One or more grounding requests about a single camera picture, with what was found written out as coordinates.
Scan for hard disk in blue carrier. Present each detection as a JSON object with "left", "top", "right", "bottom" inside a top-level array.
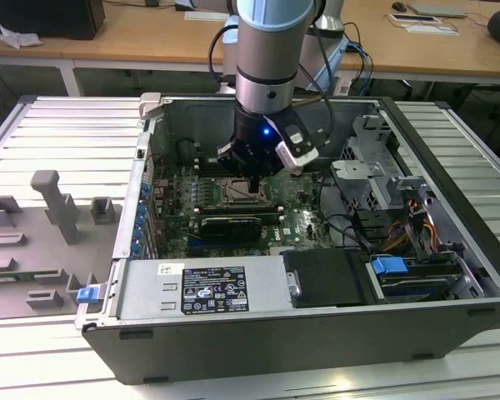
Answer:
[{"left": 368, "top": 254, "right": 463, "bottom": 303}]

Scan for orange yellow power wires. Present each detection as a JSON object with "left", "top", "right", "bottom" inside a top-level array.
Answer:
[{"left": 382, "top": 220, "right": 437, "bottom": 253}]

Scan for black RAM slot bank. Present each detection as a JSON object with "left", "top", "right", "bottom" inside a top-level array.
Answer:
[
  {"left": 194, "top": 202, "right": 285, "bottom": 217},
  {"left": 194, "top": 157, "right": 222, "bottom": 177}
]

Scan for light wooden desk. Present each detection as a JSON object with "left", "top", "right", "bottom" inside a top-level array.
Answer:
[{"left": 0, "top": 0, "right": 500, "bottom": 99}]

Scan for metal drive cage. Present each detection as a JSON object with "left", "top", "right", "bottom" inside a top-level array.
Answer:
[{"left": 328, "top": 114, "right": 438, "bottom": 213}]

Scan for black plastic shroud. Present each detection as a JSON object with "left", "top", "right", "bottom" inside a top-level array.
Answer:
[{"left": 282, "top": 247, "right": 376, "bottom": 309}]

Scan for crumpled white paper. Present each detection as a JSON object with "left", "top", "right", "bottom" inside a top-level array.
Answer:
[{"left": 0, "top": 22, "right": 43, "bottom": 49}]

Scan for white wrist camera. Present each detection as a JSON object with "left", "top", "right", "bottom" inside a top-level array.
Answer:
[{"left": 274, "top": 120, "right": 320, "bottom": 172}]

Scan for black round board component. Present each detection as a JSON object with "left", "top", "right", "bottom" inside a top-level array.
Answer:
[{"left": 176, "top": 139, "right": 196, "bottom": 163}]

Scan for black graphics card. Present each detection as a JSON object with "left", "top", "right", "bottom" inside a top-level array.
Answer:
[{"left": 199, "top": 214, "right": 263, "bottom": 243}]

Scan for CPU socket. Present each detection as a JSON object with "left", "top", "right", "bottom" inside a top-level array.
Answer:
[{"left": 218, "top": 175, "right": 275, "bottom": 208}]

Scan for thin blue cable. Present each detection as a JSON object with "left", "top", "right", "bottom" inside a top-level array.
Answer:
[{"left": 343, "top": 37, "right": 376, "bottom": 100}]

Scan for black box on desk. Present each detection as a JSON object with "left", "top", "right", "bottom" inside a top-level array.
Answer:
[{"left": 0, "top": 0, "right": 106, "bottom": 41}]

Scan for silver power supply unit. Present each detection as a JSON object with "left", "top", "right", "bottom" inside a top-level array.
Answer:
[{"left": 116, "top": 256, "right": 295, "bottom": 322}]

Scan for grey parts rack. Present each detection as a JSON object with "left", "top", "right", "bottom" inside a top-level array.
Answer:
[{"left": 0, "top": 168, "right": 124, "bottom": 322}]

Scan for green motherboard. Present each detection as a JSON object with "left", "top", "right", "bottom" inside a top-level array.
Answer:
[{"left": 149, "top": 160, "right": 338, "bottom": 259}]

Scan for grey flat tablet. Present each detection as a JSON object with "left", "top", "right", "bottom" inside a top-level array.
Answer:
[{"left": 406, "top": 2, "right": 468, "bottom": 18}]

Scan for black open PC case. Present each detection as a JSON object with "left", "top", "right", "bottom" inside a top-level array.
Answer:
[{"left": 75, "top": 92, "right": 500, "bottom": 387}]

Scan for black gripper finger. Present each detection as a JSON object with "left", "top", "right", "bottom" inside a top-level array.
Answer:
[
  {"left": 216, "top": 141, "right": 258, "bottom": 197},
  {"left": 256, "top": 147, "right": 286, "bottom": 197}
]

